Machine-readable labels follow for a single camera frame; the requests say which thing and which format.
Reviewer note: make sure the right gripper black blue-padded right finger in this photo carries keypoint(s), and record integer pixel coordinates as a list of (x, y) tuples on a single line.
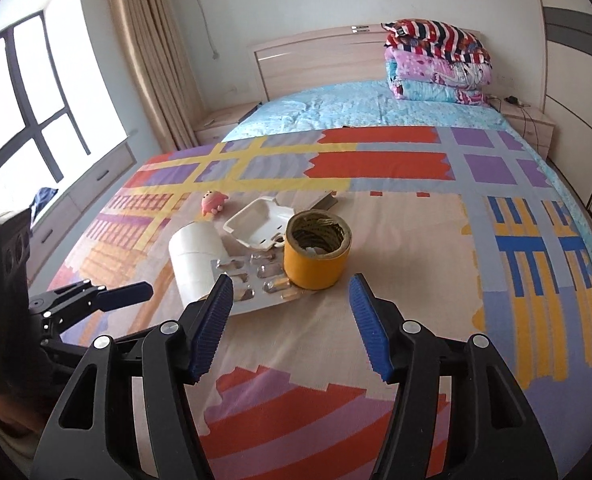
[(493, 432)]

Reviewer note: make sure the striped folded quilt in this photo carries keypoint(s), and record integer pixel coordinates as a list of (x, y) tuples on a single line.
[(435, 39)]

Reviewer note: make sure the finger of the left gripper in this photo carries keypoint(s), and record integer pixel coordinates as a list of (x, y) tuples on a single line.
[(125, 296)]

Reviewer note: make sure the beige curtain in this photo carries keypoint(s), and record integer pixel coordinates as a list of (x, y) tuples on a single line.
[(159, 65)]

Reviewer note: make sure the right bedside table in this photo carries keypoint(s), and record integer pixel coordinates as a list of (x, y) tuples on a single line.
[(533, 125)]

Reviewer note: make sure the left bedside table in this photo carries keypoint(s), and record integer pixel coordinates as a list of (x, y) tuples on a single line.
[(218, 124)]

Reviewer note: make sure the window drawer cabinet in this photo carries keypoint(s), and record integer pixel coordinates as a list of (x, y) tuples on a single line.
[(55, 221)]

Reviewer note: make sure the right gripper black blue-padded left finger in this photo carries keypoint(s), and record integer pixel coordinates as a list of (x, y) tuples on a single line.
[(91, 432)]

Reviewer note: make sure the colourful patterned bed cover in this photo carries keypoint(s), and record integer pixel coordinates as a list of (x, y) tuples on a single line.
[(466, 230)]

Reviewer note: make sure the yellow tape roll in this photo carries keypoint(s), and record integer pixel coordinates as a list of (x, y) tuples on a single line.
[(316, 250)]

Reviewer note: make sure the silver pill blister pack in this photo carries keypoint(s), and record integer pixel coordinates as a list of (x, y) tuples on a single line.
[(259, 281)]

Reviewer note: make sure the wooden headboard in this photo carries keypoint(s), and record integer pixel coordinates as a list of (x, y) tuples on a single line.
[(319, 58)]

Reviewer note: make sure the blue cloth on cabinet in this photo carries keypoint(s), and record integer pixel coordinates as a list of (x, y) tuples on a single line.
[(41, 200)]

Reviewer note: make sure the pink folded quilt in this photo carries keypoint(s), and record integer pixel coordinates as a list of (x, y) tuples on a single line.
[(417, 77)]

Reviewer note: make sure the pink plush toy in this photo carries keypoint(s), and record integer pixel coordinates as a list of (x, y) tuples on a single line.
[(213, 203)]

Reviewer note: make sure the white paper roll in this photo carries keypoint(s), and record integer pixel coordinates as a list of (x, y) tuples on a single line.
[(192, 249)]

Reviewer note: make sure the bedside table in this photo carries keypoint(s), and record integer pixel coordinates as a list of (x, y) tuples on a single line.
[(533, 125), (218, 124)]

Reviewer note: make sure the dark framed window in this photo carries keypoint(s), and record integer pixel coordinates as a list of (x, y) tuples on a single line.
[(40, 142)]

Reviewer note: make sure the light blue bed sheet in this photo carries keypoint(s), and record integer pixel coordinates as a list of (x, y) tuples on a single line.
[(370, 103)]

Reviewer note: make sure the white wardrobe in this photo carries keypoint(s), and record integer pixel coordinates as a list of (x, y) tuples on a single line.
[(568, 94)]

